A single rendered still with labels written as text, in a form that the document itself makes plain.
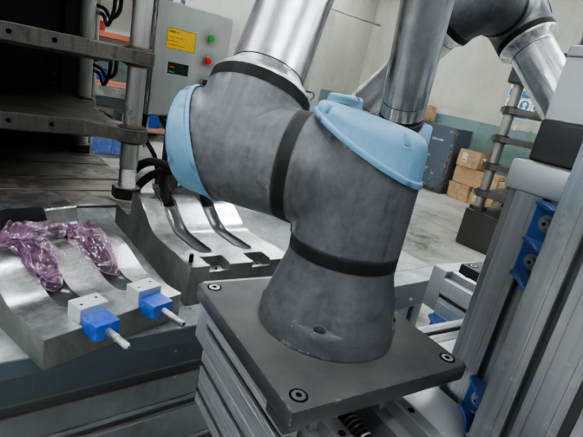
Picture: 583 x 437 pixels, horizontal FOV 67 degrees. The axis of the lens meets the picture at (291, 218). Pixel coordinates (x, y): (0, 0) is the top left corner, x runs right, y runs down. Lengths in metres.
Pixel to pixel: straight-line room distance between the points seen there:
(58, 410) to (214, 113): 0.70
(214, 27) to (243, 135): 1.39
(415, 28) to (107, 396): 0.87
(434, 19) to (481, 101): 7.57
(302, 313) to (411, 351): 0.14
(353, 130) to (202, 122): 0.15
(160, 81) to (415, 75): 1.17
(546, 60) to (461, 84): 7.53
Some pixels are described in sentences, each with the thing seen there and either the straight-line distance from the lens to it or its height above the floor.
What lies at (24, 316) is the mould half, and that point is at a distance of 0.82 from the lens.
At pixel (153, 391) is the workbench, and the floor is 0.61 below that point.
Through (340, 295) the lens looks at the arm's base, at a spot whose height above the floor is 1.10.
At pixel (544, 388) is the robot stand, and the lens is 0.50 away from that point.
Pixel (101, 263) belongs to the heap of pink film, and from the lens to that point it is 0.94.
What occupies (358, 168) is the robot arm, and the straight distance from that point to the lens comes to 0.39.
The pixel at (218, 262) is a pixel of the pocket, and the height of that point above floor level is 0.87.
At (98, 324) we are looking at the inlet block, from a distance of 0.77.
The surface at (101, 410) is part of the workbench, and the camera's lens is 1.03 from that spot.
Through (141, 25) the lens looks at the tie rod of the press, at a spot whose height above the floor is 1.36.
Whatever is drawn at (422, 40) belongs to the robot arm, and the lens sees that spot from 0.71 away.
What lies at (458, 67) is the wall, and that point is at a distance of 8.66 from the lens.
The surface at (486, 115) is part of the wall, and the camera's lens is 8.17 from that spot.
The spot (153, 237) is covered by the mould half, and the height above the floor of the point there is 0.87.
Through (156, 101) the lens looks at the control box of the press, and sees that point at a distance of 1.73.
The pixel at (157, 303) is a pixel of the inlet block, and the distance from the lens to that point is 0.83.
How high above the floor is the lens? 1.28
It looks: 17 degrees down
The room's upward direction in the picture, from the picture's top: 12 degrees clockwise
